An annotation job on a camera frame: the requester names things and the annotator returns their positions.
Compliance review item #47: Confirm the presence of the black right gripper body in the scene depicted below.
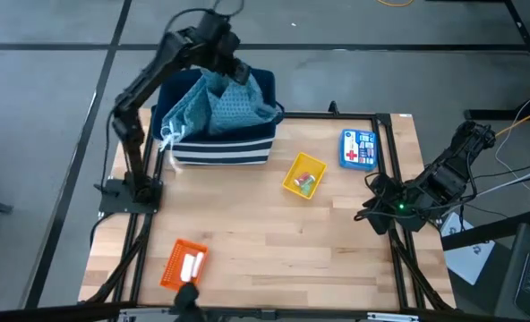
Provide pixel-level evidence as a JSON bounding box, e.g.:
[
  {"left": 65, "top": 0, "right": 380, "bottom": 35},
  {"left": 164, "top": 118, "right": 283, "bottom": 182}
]
[{"left": 353, "top": 172, "right": 399, "bottom": 236}]

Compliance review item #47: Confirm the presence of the yellow floor cable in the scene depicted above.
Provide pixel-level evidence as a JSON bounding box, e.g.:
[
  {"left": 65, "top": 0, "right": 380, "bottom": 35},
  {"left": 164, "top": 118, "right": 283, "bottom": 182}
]
[{"left": 494, "top": 102, "right": 530, "bottom": 139}]

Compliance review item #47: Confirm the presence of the white gauze roll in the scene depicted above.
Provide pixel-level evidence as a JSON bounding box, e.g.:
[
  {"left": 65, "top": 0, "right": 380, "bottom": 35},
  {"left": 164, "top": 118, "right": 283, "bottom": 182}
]
[
  {"left": 191, "top": 250, "right": 206, "bottom": 280},
  {"left": 180, "top": 252, "right": 195, "bottom": 284}
]

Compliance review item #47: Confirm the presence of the blue first aid kit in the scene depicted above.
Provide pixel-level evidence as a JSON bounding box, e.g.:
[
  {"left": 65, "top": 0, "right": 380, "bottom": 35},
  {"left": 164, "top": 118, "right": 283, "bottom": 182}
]
[{"left": 338, "top": 128, "right": 380, "bottom": 173}]

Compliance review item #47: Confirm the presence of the silver metal bracket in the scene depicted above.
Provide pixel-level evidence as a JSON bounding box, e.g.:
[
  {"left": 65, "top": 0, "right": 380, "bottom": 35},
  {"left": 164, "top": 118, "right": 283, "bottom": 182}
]
[{"left": 366, "top": 311, "right": 421, "bottom": 322}]

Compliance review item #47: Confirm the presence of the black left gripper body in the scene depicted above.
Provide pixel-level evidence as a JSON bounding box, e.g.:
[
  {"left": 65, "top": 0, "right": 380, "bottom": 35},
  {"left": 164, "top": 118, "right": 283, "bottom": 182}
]
[{"left": 199, "top": 10, "right": 249, "bottom": 76}]

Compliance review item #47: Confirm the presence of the white cable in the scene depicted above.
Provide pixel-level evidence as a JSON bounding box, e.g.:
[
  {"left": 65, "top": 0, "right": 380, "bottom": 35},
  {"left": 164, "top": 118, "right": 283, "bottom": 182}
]
[{"left": 492, "top": 84, "right": 530, "bottom": 203}]

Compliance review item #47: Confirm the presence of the black side desk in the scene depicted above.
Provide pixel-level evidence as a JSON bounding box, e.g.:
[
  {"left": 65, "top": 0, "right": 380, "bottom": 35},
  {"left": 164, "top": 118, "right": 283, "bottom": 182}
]
[{"left": 440, "top": 207, "right": 530, "bottom": 252}]

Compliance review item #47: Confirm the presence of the orange plastic basket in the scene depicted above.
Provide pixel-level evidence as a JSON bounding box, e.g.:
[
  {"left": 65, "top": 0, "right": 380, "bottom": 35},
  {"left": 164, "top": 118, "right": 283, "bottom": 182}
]
[{"left": 158, "top": 238, "right": 210, "bottom": 292}]

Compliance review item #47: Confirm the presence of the black white striped fabric bin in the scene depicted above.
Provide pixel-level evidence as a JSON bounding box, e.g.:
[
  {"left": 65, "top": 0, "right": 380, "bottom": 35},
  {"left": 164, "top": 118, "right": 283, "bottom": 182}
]
[{"left": 150, "top": 66, "right": 286, "bottom": 167}]

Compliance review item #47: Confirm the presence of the blue patterned cloth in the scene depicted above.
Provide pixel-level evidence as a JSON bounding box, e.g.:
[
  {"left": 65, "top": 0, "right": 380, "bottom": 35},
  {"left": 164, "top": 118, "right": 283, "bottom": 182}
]
[{"left": 158, "top": 66, "right": 285, "bottom": 174}]

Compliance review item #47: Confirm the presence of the dark grey laptop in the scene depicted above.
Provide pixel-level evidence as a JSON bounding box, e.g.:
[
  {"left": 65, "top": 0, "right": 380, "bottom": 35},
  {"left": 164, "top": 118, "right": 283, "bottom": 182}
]
[{"left": 494, "top": 222, "right": 530, "bottom": 322}]

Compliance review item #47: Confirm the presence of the black floor stand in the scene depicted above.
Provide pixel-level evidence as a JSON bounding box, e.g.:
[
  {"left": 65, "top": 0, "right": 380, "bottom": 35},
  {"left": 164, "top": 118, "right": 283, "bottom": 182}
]
[{"left": 463, "top": 0, "right": 530, "bottom": 123}]

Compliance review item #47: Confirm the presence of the yellow plastic basket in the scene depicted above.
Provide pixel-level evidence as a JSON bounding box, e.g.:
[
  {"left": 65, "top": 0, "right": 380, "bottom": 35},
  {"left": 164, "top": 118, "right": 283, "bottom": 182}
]
[{"left": 281, "top": 151, "right": 329, "bottom": 201}]

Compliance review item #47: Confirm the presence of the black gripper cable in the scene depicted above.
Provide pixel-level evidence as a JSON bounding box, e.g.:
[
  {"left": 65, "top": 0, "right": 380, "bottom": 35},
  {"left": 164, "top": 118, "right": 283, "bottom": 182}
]
[{"left": 164, "top": 0, "right": 246, "bottom": 35}]

